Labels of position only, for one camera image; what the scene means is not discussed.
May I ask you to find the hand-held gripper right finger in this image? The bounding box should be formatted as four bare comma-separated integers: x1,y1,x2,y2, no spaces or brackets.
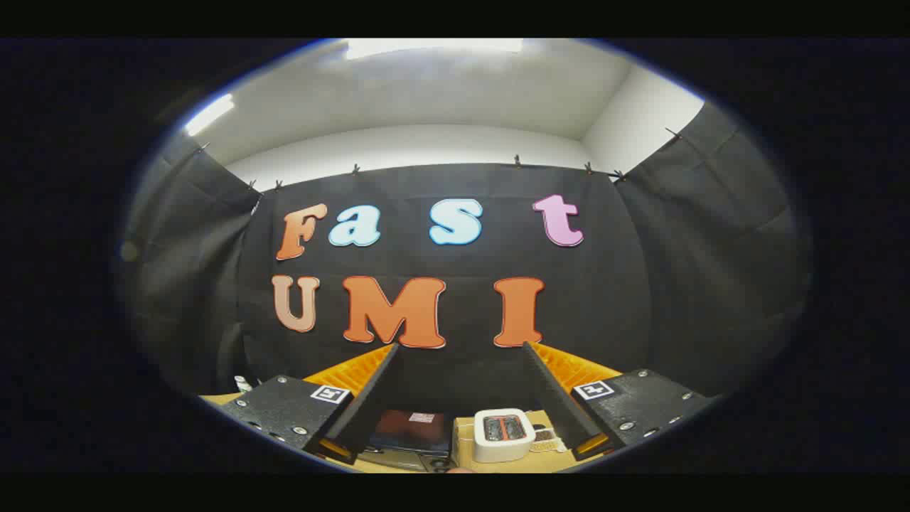
523,341,716,462

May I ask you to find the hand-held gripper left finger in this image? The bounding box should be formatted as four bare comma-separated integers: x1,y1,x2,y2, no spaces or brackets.
219,343,401,466

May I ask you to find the black toaster oven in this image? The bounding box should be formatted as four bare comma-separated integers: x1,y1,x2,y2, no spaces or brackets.
358,409,457,472

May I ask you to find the white pop-up toaster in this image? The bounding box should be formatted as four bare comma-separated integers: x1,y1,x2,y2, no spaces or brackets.
473,408,537,464

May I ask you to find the long ceiling light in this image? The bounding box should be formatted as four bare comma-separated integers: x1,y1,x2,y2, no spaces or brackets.
184,93,236,137
346,39,524,60

